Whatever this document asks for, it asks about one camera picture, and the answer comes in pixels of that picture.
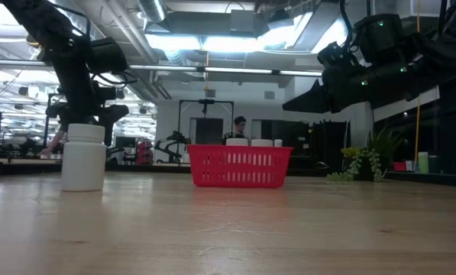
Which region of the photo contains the light green cup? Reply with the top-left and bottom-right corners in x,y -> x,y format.
417,151 -> 430,174

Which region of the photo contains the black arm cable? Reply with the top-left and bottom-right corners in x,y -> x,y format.
338,0 -> 357,53

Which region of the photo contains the yellow hanging cord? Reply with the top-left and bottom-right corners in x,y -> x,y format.
414,0 -> 422,169

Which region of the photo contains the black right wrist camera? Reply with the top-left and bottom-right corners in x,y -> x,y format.
317,40 -> 361,70

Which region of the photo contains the red plastic slotted basket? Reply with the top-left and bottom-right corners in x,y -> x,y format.
187,144 -> 294,189

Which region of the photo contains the green potted plant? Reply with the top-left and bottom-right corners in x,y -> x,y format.
325,125 -> 404,183

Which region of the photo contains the long overhead light bar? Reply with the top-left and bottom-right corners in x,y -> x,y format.
0,57 -> 324,79

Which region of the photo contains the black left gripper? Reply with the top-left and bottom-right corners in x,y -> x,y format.
45,87 -> 130,147

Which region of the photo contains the black metal frame stand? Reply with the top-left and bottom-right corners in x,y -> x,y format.
177,99 -> 235,165

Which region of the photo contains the grey ceiling unit box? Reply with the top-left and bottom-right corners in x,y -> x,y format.
230,9 -> 256,34

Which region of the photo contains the silver ceiling duct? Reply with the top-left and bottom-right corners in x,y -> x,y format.
135,0 -> 168,23

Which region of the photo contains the person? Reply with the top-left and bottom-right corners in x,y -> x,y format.
40,114 -> 66,157
222,115 -> 249,140

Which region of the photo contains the black cabinet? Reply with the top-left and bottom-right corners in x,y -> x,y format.
260,119 -> 351,169

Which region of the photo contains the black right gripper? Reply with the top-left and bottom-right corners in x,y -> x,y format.
282,66 -> 377,115

